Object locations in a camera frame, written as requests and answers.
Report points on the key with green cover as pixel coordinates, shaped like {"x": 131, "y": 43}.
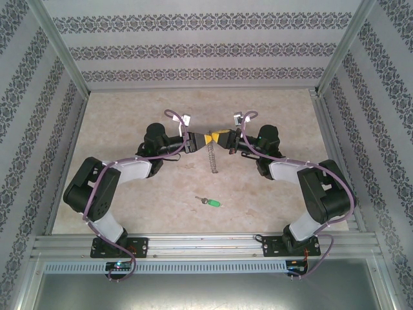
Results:
{"x": 213, "y": 203}

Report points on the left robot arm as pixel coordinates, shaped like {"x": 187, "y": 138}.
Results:
{"x": 100, "y": 200}

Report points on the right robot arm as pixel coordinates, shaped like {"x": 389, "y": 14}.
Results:
{"x": 322, "y": 197}

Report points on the grey metal tray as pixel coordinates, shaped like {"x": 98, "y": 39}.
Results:
{"x": 206, "y": 294}

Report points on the left white camera bracket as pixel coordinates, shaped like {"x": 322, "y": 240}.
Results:
{"x": 176, "y": 119}

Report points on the white camera bracket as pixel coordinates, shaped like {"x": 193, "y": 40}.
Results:
{"x": 176, "y": 119}
{"x": 246, "y": 119}

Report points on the right white camera bracket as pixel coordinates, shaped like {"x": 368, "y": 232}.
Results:
{"x": 246, "y": 119}

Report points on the short aluminium floor rail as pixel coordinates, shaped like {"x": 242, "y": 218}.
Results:
{"x": 203, "y": 89}

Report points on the aluminium mounting rail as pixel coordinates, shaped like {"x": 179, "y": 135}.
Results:
{"x": 206, "y": 245}

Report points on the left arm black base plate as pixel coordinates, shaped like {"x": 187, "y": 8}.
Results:
{"x": 142, "y": 247}

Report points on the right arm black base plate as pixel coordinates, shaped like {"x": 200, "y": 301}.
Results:
{"x": 269, "y": 247}

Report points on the aluminium frame post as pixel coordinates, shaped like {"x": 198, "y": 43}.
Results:
{"x": 61, "y": 48}
{"x": 345, "y": 48}

